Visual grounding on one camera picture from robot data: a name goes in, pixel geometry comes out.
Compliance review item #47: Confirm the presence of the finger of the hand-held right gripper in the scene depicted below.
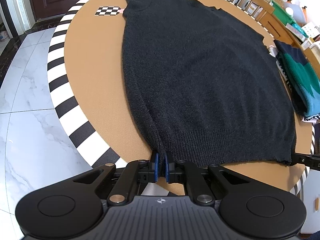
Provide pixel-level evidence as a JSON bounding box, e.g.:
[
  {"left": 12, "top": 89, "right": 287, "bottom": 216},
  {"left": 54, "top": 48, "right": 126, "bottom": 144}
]
[{"left": 291, "top": 152, "right": 320, "bottom": 172}]

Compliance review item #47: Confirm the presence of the green plastic basket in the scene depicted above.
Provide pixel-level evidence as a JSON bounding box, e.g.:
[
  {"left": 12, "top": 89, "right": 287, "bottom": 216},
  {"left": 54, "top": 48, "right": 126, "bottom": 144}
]
[{"left": 271, "top": 0, "right": 301, "bottom": 26}]

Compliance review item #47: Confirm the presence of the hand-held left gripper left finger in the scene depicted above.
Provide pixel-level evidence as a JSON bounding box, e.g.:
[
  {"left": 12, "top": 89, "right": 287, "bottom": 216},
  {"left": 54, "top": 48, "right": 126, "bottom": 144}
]
[{"left": 72, "top": 150, "right": 159, "bottom": 204}]

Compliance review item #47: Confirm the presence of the grey pitcher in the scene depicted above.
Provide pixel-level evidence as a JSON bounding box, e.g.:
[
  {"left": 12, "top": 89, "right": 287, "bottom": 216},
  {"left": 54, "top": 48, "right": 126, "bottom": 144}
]
[{"left": 284, "top": 0, "right": 307, "bottom": 24}]

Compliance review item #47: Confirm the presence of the wooden chair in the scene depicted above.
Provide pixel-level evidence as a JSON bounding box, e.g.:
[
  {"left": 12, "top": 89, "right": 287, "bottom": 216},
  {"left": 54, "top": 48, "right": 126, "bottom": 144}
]
[{"left": 209, "top": 0, "right": 274, "bottom": 22}]

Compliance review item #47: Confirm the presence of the wooden sideboard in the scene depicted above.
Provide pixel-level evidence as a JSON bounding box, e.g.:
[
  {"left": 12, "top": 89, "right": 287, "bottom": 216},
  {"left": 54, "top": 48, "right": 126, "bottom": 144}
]
[{"left": 257, "top": 4, "right": 320, "bottom": 55}]

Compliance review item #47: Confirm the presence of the green blue knit sweater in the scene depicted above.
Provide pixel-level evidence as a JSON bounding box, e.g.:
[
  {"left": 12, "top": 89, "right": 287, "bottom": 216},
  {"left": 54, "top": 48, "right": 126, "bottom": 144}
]
[{"left": 274, "top": 39, "right": 320, "bottom": 117}]

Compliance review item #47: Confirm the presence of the white dotted box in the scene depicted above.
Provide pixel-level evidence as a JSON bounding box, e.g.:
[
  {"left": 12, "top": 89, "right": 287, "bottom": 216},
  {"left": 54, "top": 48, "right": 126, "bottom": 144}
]
[{"left": 301, "top": 22, "right": 320, "bottom": 41}]

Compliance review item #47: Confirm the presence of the small white cabinet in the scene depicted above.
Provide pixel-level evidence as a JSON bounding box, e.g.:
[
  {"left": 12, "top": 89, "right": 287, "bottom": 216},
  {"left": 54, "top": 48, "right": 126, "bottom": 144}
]
[{"left": 299, "top": 167, "right": 320, "bottom": 240}]

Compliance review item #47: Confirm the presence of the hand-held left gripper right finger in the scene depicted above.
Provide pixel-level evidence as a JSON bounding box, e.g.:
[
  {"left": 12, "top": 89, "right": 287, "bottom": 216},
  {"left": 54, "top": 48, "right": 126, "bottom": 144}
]
[{"left": 165, "top": 151, "right": 251, "bottom": 206}]

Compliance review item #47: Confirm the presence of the black knit sweater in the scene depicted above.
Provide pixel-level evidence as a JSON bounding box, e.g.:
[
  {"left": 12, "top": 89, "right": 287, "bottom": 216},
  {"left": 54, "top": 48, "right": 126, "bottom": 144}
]
[{"left": 121, "top": 0, "right": 297, "bottom": 178}]

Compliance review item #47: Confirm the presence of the teal tissue packet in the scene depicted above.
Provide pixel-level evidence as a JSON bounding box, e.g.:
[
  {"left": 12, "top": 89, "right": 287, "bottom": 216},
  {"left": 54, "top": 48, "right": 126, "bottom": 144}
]
[{"left": 291, "top": 24, "right": 309, "bottom": 38}]

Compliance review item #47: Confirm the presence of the checkerboard marker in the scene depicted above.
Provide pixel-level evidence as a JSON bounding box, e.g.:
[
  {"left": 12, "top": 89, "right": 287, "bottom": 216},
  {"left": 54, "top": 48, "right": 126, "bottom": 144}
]
[{"left": 95, "top": 6, "right": 122, "bottom": 16}]

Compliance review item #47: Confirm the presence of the flat grey box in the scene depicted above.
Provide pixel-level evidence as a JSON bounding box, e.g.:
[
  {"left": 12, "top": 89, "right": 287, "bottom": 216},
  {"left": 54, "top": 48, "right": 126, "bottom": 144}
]
[{"left": 286, "top": 24, "right": 307, "bottom": 41}]

